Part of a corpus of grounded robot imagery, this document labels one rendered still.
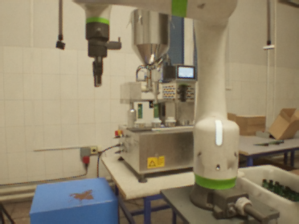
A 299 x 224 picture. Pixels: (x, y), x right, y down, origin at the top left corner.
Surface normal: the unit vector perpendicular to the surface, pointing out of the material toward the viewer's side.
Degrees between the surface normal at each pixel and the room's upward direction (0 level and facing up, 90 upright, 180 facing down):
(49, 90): 90
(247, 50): 90
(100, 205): 90
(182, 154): 90
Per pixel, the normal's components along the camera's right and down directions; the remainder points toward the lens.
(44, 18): 0.38, 0.06
